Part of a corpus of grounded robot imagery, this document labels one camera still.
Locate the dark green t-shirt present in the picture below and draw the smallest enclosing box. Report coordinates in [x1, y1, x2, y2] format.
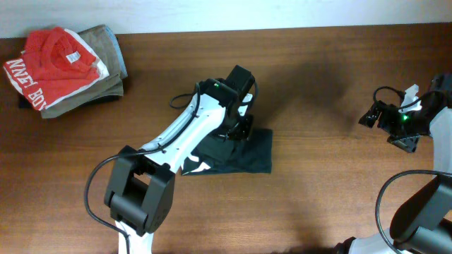
[181, 128, 273, 176]

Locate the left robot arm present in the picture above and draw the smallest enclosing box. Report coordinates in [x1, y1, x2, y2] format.
[104, 76, 255, 253]

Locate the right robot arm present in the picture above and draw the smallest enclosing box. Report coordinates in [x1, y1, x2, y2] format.
[333, 73, 451, 254]

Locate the light blue folded garment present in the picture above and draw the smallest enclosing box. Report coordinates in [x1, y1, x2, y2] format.
[105, 26, 128, 80]

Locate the khaki folded garment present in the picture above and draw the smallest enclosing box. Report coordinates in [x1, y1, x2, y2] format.
[41, 25, 124, 119]

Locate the red folded t-shirt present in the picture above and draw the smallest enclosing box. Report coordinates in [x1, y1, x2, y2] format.
[3, 27, 100, 111]

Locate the black folded garment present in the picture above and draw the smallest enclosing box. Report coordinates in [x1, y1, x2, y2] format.
[17, 93, 121, 109]

